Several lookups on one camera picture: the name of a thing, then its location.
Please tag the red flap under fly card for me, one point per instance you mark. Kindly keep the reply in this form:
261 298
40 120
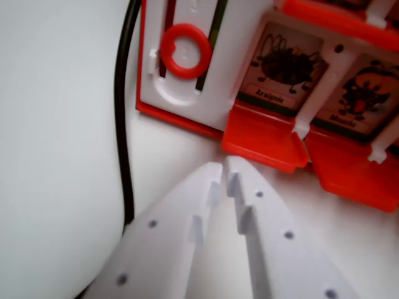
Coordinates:
349 168

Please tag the red flap under spider card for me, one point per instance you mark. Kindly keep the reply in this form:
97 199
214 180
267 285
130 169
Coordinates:
258 140

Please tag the red-rimmed white game board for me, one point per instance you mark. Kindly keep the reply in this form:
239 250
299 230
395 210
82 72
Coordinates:
184 102

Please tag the fly picture card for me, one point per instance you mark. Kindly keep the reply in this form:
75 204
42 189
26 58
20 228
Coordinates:
364 93

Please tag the spider picture card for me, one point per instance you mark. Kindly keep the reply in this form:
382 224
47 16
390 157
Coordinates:
283 65

